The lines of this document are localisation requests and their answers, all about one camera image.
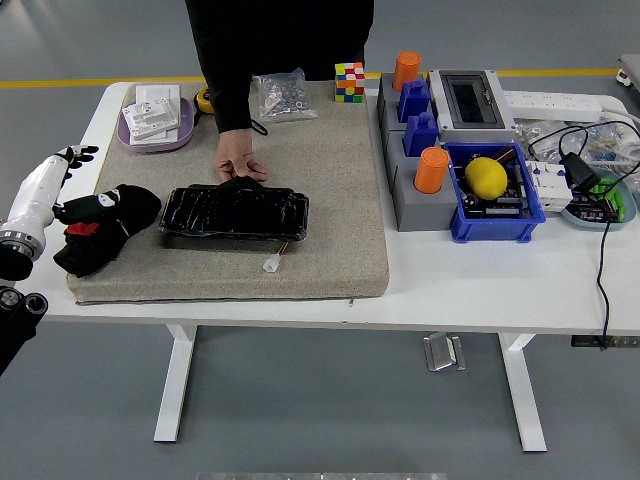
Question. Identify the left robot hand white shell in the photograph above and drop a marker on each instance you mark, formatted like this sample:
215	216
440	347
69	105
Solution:
37	192

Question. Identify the person's right hand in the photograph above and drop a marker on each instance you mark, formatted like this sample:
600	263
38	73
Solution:
235	155

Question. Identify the black rag with red patch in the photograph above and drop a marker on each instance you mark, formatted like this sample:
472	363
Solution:
115	220

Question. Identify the person's right forearm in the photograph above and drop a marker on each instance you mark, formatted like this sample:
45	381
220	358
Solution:
230	105

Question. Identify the purple oval tray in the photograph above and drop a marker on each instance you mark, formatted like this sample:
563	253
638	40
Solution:
185	131

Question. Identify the yellow tape measure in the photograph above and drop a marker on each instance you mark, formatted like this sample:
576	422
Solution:
203	100

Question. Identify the clear bag of screws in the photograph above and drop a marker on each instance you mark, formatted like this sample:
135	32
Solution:
282	97

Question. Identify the white socket module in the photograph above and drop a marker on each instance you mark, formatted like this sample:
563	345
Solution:
150	120

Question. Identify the grey-brown mat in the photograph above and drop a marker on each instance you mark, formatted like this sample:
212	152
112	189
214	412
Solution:
325	200

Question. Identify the person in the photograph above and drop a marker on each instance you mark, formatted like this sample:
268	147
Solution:
280	35

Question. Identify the colourful puzzle cube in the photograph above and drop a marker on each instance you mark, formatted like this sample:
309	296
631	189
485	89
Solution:
349	83

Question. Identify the blue block peg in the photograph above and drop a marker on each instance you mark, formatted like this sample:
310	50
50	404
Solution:
421	137
414	102

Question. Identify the orange cylinder peg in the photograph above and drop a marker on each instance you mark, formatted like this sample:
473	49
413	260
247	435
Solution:
431	170
406	70

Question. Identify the white table leg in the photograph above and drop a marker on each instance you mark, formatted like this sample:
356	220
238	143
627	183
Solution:
525	395
175	385

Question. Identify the grey distribution box clear lid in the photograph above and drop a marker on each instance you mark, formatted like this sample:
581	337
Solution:
470	100

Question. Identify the yellow lemon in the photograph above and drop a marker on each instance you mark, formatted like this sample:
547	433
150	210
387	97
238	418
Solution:
486	177

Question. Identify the blue plastic bin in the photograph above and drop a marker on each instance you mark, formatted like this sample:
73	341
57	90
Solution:
495	227

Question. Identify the dark circuit board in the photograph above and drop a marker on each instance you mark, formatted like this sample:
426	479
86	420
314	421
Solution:
500	207

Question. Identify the dark brown tube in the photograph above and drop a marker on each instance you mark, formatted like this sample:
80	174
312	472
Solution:
506	154

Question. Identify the silver metal floor plate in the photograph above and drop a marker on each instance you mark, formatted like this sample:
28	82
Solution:
442	352

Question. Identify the white circuit breaker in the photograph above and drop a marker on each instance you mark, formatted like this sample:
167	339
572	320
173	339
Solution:
550	190

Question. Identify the white power strip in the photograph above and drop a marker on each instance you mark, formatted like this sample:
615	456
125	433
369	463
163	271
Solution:
550	104

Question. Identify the black power adapter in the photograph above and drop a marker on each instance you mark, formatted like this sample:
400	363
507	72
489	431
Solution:
580	171

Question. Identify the clear bag of small parts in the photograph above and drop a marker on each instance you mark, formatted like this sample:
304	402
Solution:
600	137

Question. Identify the green plastic part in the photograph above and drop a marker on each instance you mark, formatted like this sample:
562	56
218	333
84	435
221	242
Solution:
617	197

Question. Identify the light blue dish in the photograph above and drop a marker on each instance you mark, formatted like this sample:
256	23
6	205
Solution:
627	200

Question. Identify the white cart corner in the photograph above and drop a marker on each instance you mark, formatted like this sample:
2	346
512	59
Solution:
631	70

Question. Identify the black table control box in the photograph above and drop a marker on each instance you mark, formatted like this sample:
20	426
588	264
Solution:
620	341

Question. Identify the white flat switch plate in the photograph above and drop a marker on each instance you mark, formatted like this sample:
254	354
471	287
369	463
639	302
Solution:
157	91

